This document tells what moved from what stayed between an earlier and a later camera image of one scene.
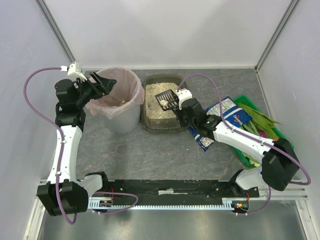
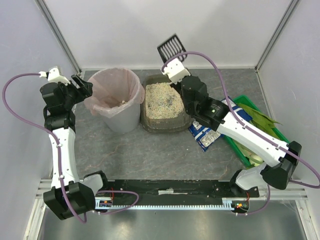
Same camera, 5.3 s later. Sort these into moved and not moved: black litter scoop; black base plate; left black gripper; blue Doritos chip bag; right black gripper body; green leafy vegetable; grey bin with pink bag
Moved: right black gripper body; left black gripper; black litter scoop
Not moved: green leafy vegetable; blue Doritos chip bag; black base plate; grey bin with pink bag
